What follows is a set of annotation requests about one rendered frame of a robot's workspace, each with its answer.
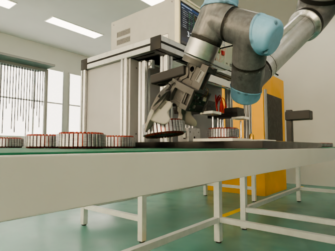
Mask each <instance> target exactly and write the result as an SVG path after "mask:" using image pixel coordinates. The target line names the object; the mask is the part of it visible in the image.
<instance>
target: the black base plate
mask: <svg viewBox="0 0 335 251"><path fill-rule="evenodd" d="M134 148H267V149H299V148H322V143H315V142H290V141H266V140H250V141H176V142H136V146H134Z"/></svg>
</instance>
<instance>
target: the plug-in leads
mask: <svg viewBox="0 0 335 251"><path fill-rule="evenodd" d="M219 96H220V97H219ZM219 96H217V98H216V95H215V102H216V111H217V112H218V107H217V104H218V102H219V100H220V107H219V111H220V112H221V113H224V108H227V106H226V101H225V99H224V98H222V97H221V95H219ZM222 99H223V100H224V101H225V106H224V105H223V101H222Z"/></svg>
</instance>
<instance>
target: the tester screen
mask: <svg viewBox="0 0 335 251"><path fill-rule="evenodd" d="M198 15H199V13H197V12H196V11H194V10H192V9H191V8H189V7H187V6H186V5H184V4H183V3H181V43H183V44H186V45H187V42H184V41H182V36H183V37H185V38H187V39H189V38H188V37H187V31H189V32H191V33H192V30H193V28H194V25H195V23H196V20H197V17H198Z"/></svg>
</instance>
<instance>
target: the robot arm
mask: <svg viewBox="0 0 335 251"><path fill-rule="evenodd" d="M238 4H239V0H204V3H203V5H202V6H201V7H200V12H199V15H198V17H197V20H196V23H195V25H194V28H193V30H192V33H191V35H190V37H189V40H188V43H187V45H186V48H185V50H184V52H185V53H186V54H184V55H183V58H182V60H184V61H186V62H188V64H187V66H185V65H182V66H179V67H175V68H172V69H169V70H166V71H163V72H159V73H156V74H153V75H151V84H153V85H157V86H160V87H163V86H166V87H165V88H163V89H162V90H161V91H160V92H159V93H158V95H157V96H156V98H155V100H154V102H153V104H152V106H151V110H150V112H149V115H148V118H147V121H146V125H145V129H144V131H145V132H147V131H148V130H149V129H150V128H151V127H152V125H153V123H154V122H155V123H159V124H163V125H165V124H167V123H168V122H169V121H170V117H169V114H168V112H169V110H170V109H171V108H172V102H173V103H175V104H176V105H177V111H178V119H182V120H183V121H185V125H189V126H194V127H195V126H197V121H196V119H195V118H194V117H193V116H192V113H191V112H196V113H203V112H204V110H205V107H206V105H207V103H208V100H209V98H210V96H211V93H209V89H208V88H206V85H207V82H208V80H209V77H210V75H211V74H214V75H215V74H216V72H217V69H215V68H213V67H212V65H210V64H212V63H214V60H215V58H216V56H217V53H218V51H219V48H220V47H221V45H222V42H223V41H224V42H227V43H230V44H232V45H233V49H232V69H231V83H230V88H231V97H232V99H233V101H235V102H236V103H238V104H241V105H252V104H254V103H256V102H258V101H259V100H260V97H261V94H262V87H263V86H264V85H265V84H266V83H267V82H268V81H269V80H270V79H271V77H272V76H273V75H274V74H275V73H276V72H277V71H278V70H279V69H280V68H281V67H282V66H283V65H284V64H285V63H286V62H287V61H288V60H289V59H290V58H291V57H292V56H293V55H294V54H295V53H296V52H297V51H298V50H299V49H300V48H301V47H302V46H303V45H304V44H305V43H306V42H307V41H311V40H313V39H315V38H316V37H317V36H318V35H319V34H320V33H321V32H322V31H323V30H324V28H325V27H326V26H327V25H328V23H329V22H330V21H331V19H332V18H333V17H334V15H335V0H298V3H297V7H296V10H295V12H294V14H292V16H291V17H290V19H289V22H288V23H287V24H286V25H285V26H283V23H282V22H281V21H280V20H279V19H277V18H274V17H273V16H270V15H267V14H265V13H258V12H254V11H250V10H246V9H242V8H239V7H238ZM205 88H206V89H208V91H207V90H204V89H205Z"/></svg>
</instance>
